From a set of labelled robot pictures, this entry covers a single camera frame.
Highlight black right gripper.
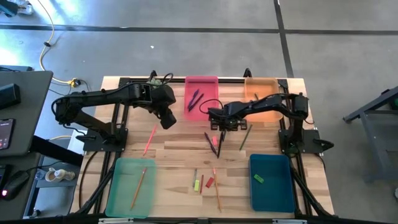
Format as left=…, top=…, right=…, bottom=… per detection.
left=207, top=104, right=249, bottom=141

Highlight black aluminium frame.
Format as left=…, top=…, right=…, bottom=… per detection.
left=70, top=67, right=335, bottom=224

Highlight purple pen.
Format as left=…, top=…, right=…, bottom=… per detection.
left=203, top=132, right=218, bottom=156

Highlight beige ceramic cups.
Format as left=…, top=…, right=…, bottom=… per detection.
left=45, top=167, right=76, bottom=183

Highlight orange plastic bin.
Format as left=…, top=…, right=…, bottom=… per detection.
left=244, top=77, right=284, bottom=123

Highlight blue-grey metal stand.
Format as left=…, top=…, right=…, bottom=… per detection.
left=343, top=85, right=398, bottom=184

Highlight green potted plant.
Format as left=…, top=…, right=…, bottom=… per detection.
left=146, top=78, right=165, bottom=88

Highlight green crayon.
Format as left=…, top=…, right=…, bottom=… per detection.
left=238, top=124, right=253, bottom=152

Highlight black computer mouse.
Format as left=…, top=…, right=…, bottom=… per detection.
left=1, top=170, right=31, bottom=202

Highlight person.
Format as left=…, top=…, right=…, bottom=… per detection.
left=0, top=0, right=34, bottom=18

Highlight yellow floor cable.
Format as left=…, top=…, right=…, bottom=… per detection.
left=36, top=0, right=74, bottom=85

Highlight pink pencil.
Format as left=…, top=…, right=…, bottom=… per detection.
left=142, top=124, right=158, bottom=157

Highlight white paper sheet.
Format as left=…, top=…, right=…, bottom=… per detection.
left=67, top=129, right=88, bottom=156

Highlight black box device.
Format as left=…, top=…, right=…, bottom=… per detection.
left=0, top=83, right=22, bottom=110

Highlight silver metal bracket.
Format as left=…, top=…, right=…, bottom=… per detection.
left=272, top=218, right=308, bottom=224
left=98, top=217, right=134, bottom=224

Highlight black power cable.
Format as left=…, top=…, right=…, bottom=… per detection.
left=78, top=151, right=98, bottom=208

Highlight pink plastic bin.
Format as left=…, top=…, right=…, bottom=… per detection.
left=184, top=75, right=220, bottom=122

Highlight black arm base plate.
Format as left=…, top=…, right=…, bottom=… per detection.
left=277, top=129, right=335, bottom=156
left=76, top=128, right=129, bottom=153

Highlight blue pen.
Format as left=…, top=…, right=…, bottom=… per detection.
left=187, top=88, right=200, bottom=110

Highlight blue plastic bin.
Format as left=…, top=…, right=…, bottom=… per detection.
left=248, top=153, right=296, bottom=213

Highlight yellow pencil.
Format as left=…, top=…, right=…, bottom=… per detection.
left=129, top=166, right=147, bottom=212
left=212, top=167, right=223, bottom=213

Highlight black right camera cable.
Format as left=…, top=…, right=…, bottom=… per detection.
left=198, top=98, right=224, bottom=116

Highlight black smartphone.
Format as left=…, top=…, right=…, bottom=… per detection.
left=0, top=118, right=16, bottom=151

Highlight green plastic bin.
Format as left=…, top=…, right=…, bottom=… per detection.
left=104, top=157, right=157, bottom=218

